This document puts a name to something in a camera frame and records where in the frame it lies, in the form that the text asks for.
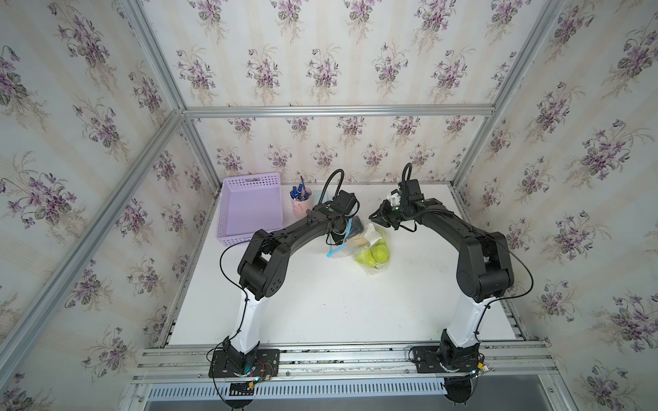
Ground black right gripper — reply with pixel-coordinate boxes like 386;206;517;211
367;198;411;228

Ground clear zip-top bag blue seal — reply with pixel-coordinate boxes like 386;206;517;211
327;216;392;276

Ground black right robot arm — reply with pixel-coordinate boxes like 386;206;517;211
369;164;516;374

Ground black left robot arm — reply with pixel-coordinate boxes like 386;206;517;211
207;169;360;378

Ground green pear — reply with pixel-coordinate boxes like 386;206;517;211
370;242;390;265
354;248;378;268

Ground pink pen cup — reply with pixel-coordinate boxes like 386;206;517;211
291;196;315;219

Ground blue pens bundle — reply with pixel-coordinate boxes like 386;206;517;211
290;176;312;202

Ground purple plastic basket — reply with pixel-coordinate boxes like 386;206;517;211
217;172;284;247

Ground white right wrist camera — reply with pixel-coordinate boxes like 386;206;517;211
387;189;401;209

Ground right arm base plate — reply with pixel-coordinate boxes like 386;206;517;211
408;344;485;374

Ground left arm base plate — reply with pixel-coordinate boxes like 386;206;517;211
208;348;281;380

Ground aluminium mounting rail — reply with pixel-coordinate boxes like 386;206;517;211
121;340;576;410

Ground aluminium frame bars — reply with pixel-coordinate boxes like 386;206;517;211
1;1;564;384

